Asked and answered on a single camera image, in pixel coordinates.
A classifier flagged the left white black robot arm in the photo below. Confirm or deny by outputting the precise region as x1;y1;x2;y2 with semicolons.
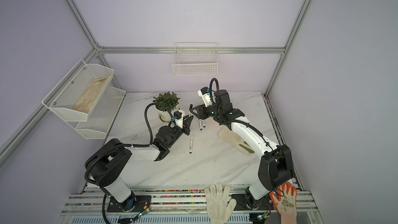
84;115;193;204

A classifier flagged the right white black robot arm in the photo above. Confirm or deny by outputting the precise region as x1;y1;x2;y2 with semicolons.
190;87;294;209

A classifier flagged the green potted plant white pot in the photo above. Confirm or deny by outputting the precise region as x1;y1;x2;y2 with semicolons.
153;92;180;122

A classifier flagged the white knit glove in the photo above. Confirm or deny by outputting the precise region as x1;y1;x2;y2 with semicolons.
205;182;237;224

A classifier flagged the beige cloth in shelf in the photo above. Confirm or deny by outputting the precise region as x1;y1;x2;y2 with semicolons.
73;76;109;114

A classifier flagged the white mesh two-tier shelf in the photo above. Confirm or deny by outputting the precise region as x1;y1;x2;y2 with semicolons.
42;60;126;140

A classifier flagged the orange white work glove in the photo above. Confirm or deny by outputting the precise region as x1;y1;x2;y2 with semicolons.
269;182;297;224

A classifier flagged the right black corrugated cable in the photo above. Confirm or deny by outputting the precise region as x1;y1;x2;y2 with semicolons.
209;77;222;120

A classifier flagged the black corrugated cable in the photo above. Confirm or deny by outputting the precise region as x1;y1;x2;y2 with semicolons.
83;102;175;184
209;77;222;120

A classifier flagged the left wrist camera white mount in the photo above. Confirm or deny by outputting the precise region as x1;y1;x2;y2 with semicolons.
173;110;185;129

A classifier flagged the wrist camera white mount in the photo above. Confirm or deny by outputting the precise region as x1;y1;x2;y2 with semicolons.
198;87;213;107
173;110;185;129

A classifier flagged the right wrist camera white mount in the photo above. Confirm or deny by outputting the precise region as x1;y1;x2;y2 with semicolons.
198;87;213;107

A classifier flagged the white wire wall basket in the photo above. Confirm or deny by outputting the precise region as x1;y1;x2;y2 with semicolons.
172;42;219;76

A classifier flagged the left black corrugated cable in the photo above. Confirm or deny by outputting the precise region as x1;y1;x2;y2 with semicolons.
83;102;175;184

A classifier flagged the aluminium frame corner post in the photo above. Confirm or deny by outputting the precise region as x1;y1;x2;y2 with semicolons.
264;0;313;97

